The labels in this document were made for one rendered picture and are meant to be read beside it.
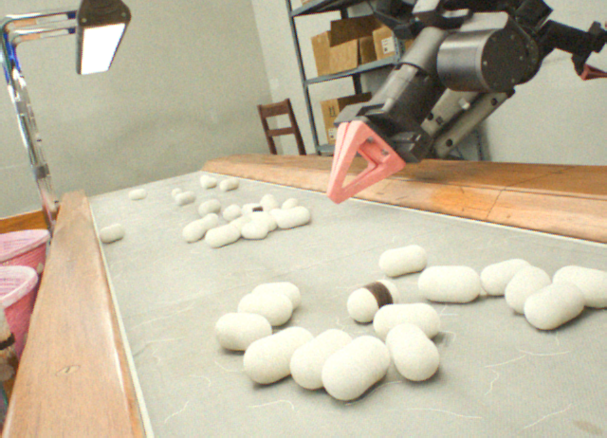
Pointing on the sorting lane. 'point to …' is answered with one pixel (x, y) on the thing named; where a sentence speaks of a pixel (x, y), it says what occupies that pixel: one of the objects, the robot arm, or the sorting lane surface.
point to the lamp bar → (99, 17)
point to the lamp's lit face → (100, 47)
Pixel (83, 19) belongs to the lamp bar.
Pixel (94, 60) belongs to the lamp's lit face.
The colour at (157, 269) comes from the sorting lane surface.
